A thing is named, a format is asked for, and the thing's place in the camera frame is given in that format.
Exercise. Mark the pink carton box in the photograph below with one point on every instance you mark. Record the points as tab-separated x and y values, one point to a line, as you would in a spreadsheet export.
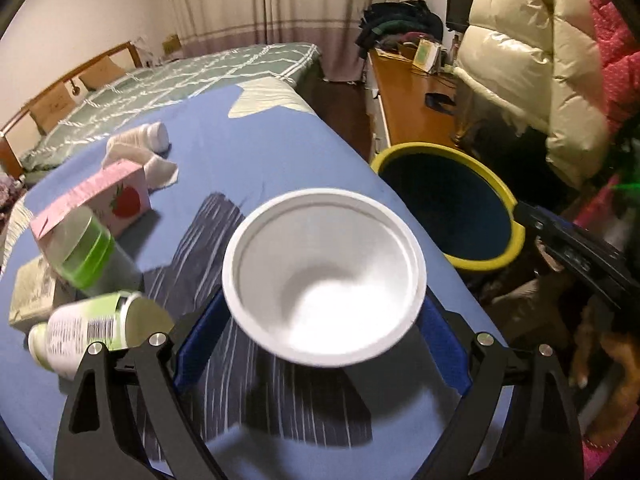
125	200

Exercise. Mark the wooden side desk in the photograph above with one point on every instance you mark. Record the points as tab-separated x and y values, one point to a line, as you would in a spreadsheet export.
410	110

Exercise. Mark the white ribbed cup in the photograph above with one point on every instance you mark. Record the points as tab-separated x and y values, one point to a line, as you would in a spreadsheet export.
150	135

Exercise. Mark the red dotted puffer jacket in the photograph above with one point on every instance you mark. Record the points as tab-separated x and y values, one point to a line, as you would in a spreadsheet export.
615	35

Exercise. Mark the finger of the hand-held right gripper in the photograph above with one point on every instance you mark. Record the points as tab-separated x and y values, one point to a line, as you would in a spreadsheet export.
575	255

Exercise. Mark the white tissue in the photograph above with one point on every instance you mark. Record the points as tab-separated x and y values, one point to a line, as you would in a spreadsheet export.
160	172

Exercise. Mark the desk calendar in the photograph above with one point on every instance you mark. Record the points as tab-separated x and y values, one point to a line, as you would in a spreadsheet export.
426	55

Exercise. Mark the clear jar with green lid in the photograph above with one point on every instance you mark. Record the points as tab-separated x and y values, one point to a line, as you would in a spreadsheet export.
85	255

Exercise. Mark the small black pouch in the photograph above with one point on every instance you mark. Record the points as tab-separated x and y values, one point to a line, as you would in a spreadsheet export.
440	101

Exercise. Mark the brown pillow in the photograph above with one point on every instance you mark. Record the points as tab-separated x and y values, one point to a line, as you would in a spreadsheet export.
102	72
52	107

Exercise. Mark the small cardboard box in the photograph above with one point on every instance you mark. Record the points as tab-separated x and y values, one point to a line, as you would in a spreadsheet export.
172	45

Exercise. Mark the beige and mauve curtain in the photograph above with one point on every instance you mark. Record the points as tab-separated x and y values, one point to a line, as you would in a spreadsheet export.
300	10

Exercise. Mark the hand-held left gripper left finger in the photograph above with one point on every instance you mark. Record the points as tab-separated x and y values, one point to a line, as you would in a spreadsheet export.
195	350

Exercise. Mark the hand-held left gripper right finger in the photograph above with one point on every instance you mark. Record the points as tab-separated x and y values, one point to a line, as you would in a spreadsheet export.
445	355

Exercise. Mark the cream puffer jacket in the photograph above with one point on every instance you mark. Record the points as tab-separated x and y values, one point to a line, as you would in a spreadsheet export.
525	60

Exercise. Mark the blue bin with yellow rim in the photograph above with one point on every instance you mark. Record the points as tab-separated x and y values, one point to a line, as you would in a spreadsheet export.
450	210

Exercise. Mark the pale green carton box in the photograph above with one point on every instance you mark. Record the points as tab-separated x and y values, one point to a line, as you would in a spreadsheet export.
30	295

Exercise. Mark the white bottle with green label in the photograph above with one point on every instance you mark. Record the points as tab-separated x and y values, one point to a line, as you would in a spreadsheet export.
85	325

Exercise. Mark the person's right hand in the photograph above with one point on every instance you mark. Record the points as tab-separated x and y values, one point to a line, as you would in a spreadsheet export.
600	345

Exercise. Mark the pile of dark clothes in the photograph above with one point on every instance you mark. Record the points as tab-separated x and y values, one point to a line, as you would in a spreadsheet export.
400	25

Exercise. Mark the large white paper cup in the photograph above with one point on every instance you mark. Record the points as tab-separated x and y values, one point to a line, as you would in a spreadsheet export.
325	285

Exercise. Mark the bed with green checked cover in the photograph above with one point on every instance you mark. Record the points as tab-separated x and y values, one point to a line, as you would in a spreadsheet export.
190	75

